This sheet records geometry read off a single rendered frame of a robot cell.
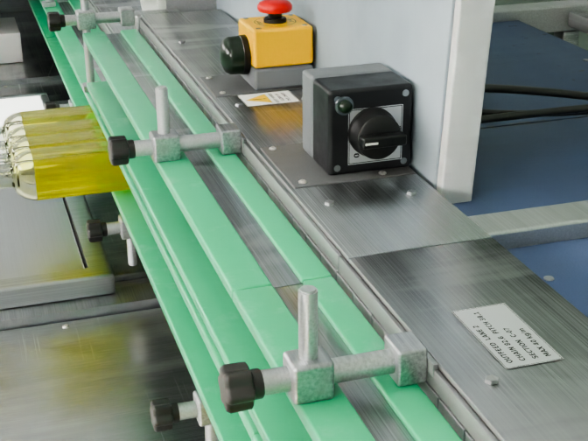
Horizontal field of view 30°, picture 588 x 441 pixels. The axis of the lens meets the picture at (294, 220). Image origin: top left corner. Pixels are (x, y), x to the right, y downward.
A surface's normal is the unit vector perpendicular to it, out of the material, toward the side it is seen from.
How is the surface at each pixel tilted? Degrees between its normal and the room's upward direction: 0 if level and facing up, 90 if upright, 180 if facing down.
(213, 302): 90
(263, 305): 90
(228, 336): 90
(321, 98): 0
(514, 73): 90
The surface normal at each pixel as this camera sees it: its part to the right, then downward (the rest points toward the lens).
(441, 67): -0.95, 0.12
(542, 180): -0.01, -0.92
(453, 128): 0.29, 0.48
